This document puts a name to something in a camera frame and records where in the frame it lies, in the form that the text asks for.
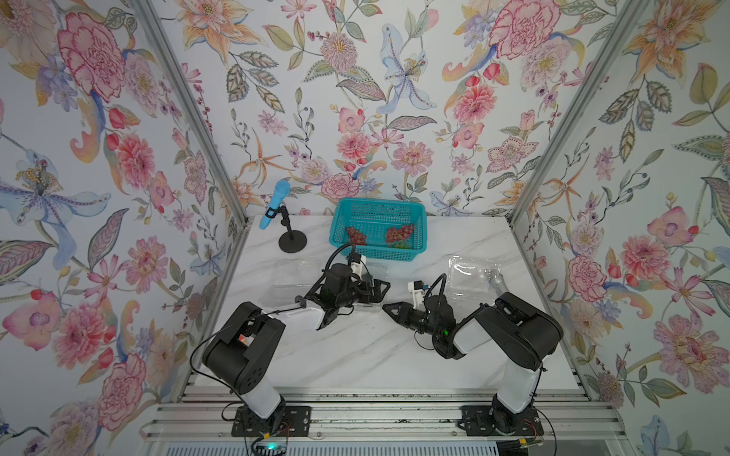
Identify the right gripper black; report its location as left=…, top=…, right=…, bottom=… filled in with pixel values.
left=383, top=302, right=444, bottom=340

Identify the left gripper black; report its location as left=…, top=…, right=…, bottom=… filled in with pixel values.
left=333, top=275, right=390, bottom=309

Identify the clear clamshell container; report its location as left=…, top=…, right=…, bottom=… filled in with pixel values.
left=446, top=255, right=503, bottom=304
left=263, top=260, right=321, bottom=309

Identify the teal plastic mesh basket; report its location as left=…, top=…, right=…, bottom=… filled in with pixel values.
left=329, top=198, right=428, bottom=261

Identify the red grape bunch back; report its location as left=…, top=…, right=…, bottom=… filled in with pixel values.
left=385, top=223, right=414, bottom=244

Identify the red grape bunch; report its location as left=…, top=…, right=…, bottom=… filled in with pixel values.
left=346, top=227, right=367, bottom=245
left=385, top=223, right=414, bottom=244

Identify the red grape bunch front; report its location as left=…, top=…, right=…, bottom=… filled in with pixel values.
left=346, top=227, right=367, bottom=245

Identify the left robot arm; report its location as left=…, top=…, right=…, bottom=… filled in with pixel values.
left=202, top=242, right=391, bottom=421

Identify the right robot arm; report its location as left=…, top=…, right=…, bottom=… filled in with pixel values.
left=382, top=273, right=564, bottom=437

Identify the black microphone stand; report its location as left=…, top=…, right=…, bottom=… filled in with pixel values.
left=260, top=204, right=307, bottom=254

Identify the grey microphone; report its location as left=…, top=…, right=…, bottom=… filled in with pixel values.
left=489, top=271, right=509, bottom=296

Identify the blue microphone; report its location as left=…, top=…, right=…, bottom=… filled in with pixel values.
left=260, top=180, right=291, bottom=230

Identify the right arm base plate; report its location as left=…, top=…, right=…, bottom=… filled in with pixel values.
left=457, top=405, right=545, bottom=438

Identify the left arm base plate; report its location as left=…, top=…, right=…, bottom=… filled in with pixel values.
left=231, top=405, right=312, bottom=438

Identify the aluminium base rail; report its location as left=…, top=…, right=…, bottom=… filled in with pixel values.
left=141, top=387, right=627, bottom=442

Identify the left aluminium frame post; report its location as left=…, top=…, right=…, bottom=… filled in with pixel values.
left=130, top=0, right=248, bottom=227

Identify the aluminium frame post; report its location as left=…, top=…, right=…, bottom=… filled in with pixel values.
left=130, top=0, right=248, bottom=227
left=508, top=0, right=646, bottom=230

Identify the right aluminium frame post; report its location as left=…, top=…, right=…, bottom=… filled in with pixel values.
left=508, top=0, right=646, bottom=230

